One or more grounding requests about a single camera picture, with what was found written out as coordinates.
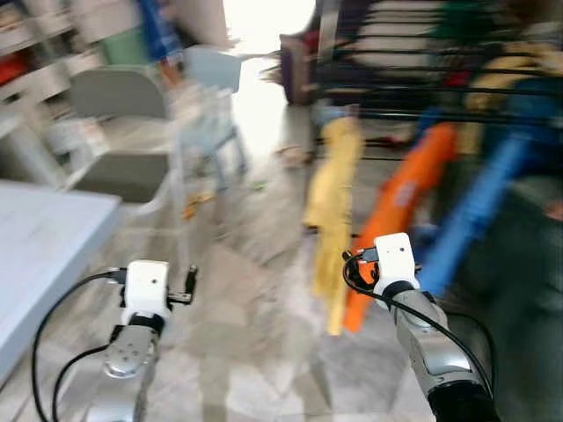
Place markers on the yellow shirt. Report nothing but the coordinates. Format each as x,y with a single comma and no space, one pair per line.
334,202

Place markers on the orange shirt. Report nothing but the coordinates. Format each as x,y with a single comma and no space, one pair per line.
400,202

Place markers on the blue shirt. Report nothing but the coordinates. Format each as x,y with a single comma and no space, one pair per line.
479,211

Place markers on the white folding table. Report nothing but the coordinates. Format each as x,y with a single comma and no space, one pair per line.
44,255

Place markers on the green leather sofa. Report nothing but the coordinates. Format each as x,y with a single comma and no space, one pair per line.
510,290

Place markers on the black metal drying rack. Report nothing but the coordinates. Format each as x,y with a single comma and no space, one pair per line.
387,112

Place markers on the grey white folding chair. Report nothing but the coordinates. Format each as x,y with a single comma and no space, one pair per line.
123,132

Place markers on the light blue kid chair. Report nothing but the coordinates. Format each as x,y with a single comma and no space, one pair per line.
211,105

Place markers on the purple armchair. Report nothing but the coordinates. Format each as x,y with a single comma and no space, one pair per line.
295,66

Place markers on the green storage box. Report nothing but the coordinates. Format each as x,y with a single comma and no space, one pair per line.
127,48

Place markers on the hanging blue cloth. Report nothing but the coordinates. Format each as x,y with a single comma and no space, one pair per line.
158,26

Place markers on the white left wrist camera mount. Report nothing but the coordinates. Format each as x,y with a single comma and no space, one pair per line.
147,286

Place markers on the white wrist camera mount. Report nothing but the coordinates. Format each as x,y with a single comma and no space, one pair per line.
147,286
394,257

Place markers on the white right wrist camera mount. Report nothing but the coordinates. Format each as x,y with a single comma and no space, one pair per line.
394,257

